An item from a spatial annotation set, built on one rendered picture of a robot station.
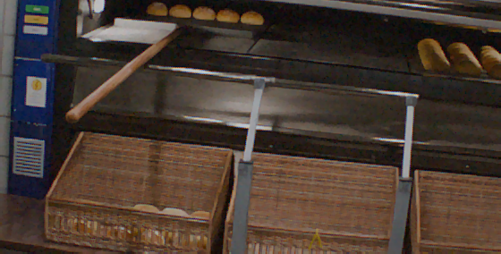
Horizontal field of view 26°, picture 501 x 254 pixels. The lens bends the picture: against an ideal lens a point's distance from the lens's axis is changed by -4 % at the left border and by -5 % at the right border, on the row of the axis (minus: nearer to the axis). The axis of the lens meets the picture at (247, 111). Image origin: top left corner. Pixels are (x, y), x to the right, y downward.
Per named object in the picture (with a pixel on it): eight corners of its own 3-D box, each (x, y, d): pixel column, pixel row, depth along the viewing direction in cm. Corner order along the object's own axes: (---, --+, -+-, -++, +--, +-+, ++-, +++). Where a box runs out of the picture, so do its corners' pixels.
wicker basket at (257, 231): (233, 224, 392) (241, 149, 387) (389, 240, 389) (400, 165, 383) (218, 267, 345) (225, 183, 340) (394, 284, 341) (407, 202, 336)
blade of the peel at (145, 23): (251, 38, 430) (252, 31, 429) (114, 25, 434) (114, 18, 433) (258, 28, 465) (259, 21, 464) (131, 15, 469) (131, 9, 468)
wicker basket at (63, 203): (76, 203, 398) (80, 130, 393) (228, 223, 393) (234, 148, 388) (41, 241, 350) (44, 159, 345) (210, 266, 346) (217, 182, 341)
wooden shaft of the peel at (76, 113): (76, 125, 256) (77, 113, 255) (64, 123, 256) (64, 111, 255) (182, 34, 423) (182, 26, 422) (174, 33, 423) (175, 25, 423)
